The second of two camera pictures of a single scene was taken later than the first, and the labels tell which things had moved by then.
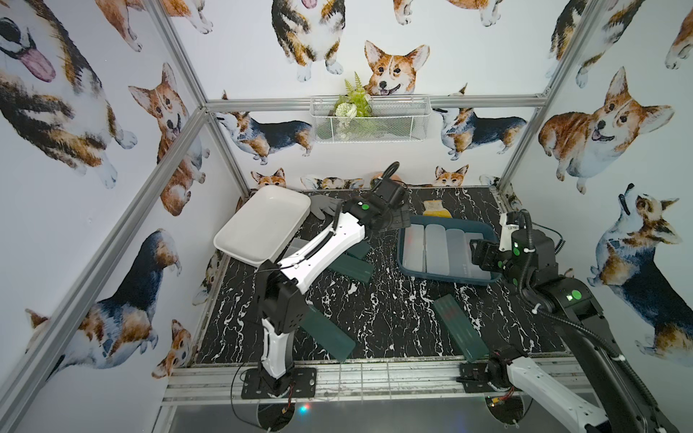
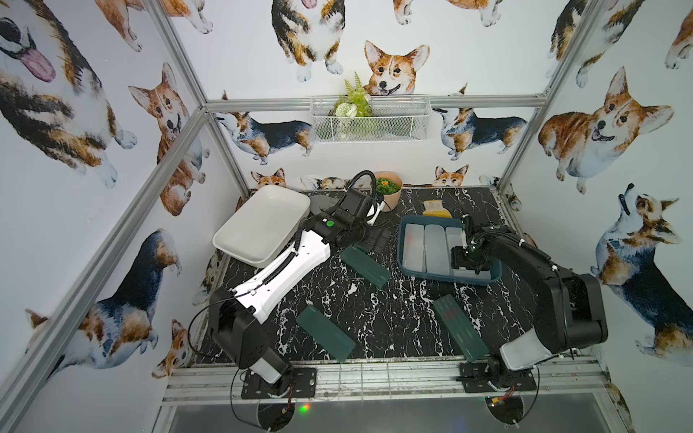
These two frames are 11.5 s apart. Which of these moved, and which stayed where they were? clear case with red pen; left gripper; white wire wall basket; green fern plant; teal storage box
Moved: left gripper
Stayed: white wire wall basket; teal storage box; green fern plant; clear case with red pen
